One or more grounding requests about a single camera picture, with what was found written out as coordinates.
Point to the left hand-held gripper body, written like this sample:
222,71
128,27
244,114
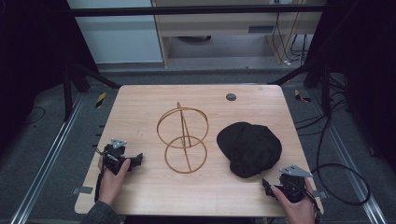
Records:
114,156

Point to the grey round table grommet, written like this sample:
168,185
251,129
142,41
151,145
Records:
231,97

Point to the black hat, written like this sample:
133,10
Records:
249,149

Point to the person's right hand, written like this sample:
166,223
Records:
295,210

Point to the black metal frame crossbar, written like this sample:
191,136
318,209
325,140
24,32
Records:
186,10

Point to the dark round chair base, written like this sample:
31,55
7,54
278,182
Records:
194,39

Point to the white cabinet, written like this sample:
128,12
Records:
118,37

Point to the grey table edge bracket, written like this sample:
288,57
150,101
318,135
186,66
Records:
83,190
320,194

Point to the person's left hand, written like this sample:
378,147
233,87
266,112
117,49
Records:
111,183

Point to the light wooden desk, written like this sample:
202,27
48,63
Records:
218,23

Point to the black curtain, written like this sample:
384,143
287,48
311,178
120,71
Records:
28,62
364,62

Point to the silver metal floor rail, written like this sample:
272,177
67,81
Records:
46,168
351,165

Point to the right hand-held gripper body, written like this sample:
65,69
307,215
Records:
294,183

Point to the black metal frame leg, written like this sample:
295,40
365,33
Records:
326,90
67,93

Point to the yellow black striped tape marker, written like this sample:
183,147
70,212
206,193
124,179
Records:
299,96
100,100

